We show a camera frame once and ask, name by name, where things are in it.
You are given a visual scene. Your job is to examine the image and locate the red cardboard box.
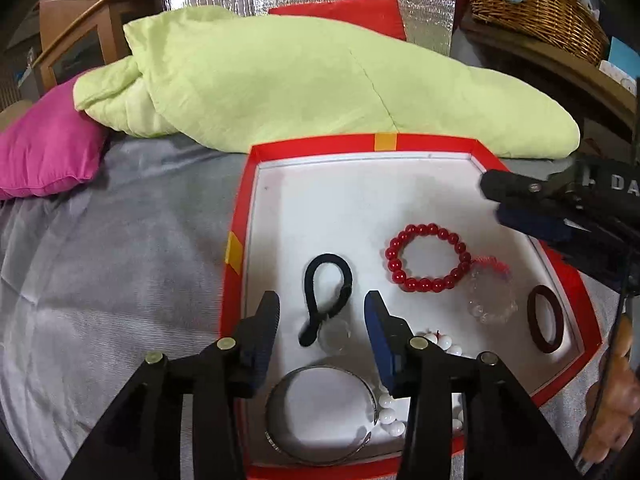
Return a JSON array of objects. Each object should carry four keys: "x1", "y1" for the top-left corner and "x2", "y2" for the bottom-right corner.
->
[{"x1": 218, "y1": 132, "x2": 603, "y2": 480}]

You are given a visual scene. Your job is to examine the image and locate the wooden cabinet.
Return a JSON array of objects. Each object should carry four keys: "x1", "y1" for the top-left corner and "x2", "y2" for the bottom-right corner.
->
[{"x1": 30, "y1": 0, "x2": 166, "y2": 93}]

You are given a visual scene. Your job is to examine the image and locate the pink pillow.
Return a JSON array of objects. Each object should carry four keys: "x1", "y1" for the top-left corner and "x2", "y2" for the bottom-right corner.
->
[{"x1": 0, "y1": 72, "x2": 108, "y2": 201}]

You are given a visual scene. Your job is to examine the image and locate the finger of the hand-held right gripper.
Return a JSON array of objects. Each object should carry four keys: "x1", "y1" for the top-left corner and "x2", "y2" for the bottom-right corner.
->
[
  {"x1": 480, "y1": 169, "x2": 581, "y2": 208},
  {"x1": 495, "y1": 202, "x2": 596, "y2": 251}
]

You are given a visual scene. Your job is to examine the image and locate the black hair tie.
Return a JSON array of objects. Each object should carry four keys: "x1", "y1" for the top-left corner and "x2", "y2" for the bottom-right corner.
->
[{"x1": 298, "y1": 253, "x2": 353, "y2": 356}]

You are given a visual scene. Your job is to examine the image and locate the silver foil mat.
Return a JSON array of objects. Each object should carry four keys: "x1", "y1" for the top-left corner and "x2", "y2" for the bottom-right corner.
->
[{"x1": 155, "y1": 0, "x2": 458, "y2": 58}]

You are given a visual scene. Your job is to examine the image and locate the red pillow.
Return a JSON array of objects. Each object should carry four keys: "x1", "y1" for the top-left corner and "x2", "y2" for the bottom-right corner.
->
[{"x1": 267, "y1": 0, "x2": 407, "y2": 43}]

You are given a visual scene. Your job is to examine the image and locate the wooden shelf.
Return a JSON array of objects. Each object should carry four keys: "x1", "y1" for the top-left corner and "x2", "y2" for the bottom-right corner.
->
[{"x1": 457, "y1": 12, "x2": 640, "y2": 141}]

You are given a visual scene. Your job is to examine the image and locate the blue card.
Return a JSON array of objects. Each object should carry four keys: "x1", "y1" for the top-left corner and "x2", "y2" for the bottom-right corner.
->
[{"x1": 607, "y1": 36, "x2": 640, "y2": 81}]

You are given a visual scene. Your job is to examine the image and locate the dark red hair tie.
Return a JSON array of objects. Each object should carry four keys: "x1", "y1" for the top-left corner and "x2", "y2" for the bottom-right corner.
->
[{"x1": 526, "y1": 285, "x2": 568, "y2": 353}]

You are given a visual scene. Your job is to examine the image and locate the grey bed sheet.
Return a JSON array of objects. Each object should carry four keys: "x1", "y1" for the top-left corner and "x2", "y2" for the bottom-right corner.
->
[{"x1": 0, "y1": 132, "x2": 640, "y2": 480}]

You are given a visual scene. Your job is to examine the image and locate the light green blanket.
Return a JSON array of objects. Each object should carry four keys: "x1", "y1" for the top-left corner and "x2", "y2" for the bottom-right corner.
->
[{"x1": 72, "y1": 5, "x2": 582, "y2": 158}]

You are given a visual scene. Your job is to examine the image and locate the wicker basket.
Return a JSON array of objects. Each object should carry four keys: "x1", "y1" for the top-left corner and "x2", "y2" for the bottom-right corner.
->
[{"x1": 460, "y1": 0, "x2": 610, "y2": 66}]

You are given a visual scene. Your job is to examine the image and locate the white card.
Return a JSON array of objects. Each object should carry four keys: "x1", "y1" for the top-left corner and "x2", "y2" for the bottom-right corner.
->
[{"x1": 597, "y1": 60, "x2": 638, "y2": 93}]

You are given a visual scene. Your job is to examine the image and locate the clear crystal bead bracelet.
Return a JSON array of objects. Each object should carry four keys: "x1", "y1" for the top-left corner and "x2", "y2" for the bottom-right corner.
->
[{"x1": 467, "y1": 255, "x2": 519, "y2": 325}]

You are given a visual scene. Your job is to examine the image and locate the beige sofa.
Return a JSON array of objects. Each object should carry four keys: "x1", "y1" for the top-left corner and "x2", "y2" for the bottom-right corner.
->
[{"x1": 0, "y1": 100, "x2": 33, "y2": 131}]

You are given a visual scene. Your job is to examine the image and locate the person's right hand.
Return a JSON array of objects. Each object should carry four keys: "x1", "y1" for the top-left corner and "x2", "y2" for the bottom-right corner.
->
[{"x1": 582, "y1": 317, "x2": 640, "y2": 466}]

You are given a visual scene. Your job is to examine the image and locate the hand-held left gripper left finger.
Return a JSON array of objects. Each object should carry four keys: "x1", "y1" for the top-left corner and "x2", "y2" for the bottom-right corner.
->
[{"x1": 62, "y1": 290, "x2": 281, "y2": 480}]

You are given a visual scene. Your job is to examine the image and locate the white bead bracelet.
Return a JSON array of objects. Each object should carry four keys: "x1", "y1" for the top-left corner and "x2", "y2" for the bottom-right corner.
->
[{"x1": 377, "y1": 329, "x2": 466, "y2": 436}]

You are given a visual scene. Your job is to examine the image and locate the silver bangle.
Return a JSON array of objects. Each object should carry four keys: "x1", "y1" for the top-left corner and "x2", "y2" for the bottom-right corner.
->
[{"x1": 265, "y1": 365, "x2": 379, "y2": 463}]

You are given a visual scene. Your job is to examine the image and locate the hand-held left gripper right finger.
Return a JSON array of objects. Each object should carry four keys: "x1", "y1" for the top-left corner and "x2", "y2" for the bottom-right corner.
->
[{"x1": 364, "y1": 290, "x2": 581, "y2": 480}]

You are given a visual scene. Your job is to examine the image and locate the red bead bracelet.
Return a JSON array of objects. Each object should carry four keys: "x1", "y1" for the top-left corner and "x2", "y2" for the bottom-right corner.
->
[{"x1": 384, "y1": 223, "x2": 472, "y2": 293}]

